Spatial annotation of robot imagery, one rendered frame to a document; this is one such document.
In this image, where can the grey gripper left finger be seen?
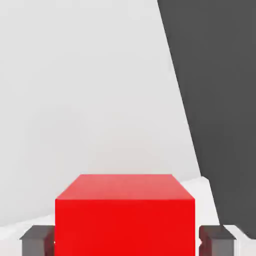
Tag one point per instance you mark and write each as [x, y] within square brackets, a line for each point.
[33, 242]

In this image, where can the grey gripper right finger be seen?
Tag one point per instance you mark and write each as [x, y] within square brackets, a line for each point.
[217, 243]

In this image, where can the small red cube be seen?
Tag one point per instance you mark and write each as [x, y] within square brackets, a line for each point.
[125, 220]

